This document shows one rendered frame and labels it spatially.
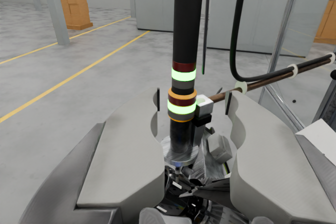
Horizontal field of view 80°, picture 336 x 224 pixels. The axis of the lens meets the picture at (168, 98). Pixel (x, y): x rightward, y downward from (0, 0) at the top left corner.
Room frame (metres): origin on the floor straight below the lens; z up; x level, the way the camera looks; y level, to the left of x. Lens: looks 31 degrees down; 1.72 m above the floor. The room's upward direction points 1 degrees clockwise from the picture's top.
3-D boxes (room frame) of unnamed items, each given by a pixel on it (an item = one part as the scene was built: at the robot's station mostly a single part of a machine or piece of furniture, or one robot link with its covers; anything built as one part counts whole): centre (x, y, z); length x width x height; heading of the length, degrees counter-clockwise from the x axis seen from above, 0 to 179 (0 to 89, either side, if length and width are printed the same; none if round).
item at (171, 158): (0.27, -0.03, 1.50); 0.09 x 0.07 x 0.10; 122
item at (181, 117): (0.27, -0.02, 1.54); 0.04 x 0.04 x 0.01
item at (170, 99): (0.27, -0.02, 1.57); 0.04 x 0.04 x 0.01
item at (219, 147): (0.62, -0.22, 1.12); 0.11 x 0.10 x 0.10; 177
